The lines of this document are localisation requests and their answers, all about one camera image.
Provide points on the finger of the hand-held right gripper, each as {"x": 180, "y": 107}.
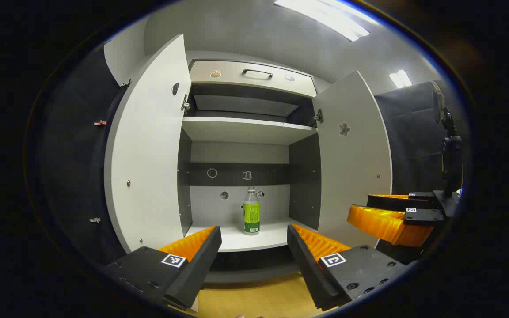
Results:
{"x": 387, "y": 202}
{"x": 378, "y": 223}

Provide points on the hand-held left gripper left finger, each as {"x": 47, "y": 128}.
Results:
{"x": 197, "y": 269}

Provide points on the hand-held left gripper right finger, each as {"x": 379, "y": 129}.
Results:
{"x": 307, "y": 269}

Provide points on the white cabinet door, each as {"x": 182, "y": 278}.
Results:
{"x": 351, "y": 176}
{"x": 148, "y": 154}

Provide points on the green label clear bottle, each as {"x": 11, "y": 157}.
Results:
{"x": 251, "y": 218}

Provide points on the white and grey cabinet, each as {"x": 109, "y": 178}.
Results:
{"x": 237, "y": 152}

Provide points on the metal door hinge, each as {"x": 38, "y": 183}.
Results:
{"x": 318, "y": 117}
{"x": 185, "y": 105}

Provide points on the white cabinet shelf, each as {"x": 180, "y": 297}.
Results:
{"x": 245, "y": 130}

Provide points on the white cabinet drawer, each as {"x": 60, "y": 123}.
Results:
{"x": 232, "y": 81}

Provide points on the black backdrop cloth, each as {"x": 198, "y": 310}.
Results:
{"x": 73, "y": 176}
{"x": 409, "y": 132}

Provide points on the small ceiling light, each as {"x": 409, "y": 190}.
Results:
{"x": 400, "y": 78}

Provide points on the white cloth clip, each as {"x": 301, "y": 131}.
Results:
{"x": 95, "y": 220}

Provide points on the red cloth clip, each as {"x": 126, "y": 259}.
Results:
{"x": 100, "y": 123}

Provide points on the long ceiling light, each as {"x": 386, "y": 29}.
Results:
{"x": 325, "y": 17}

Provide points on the black cloth clip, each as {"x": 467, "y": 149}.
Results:
{"x": 126, "y": 83}

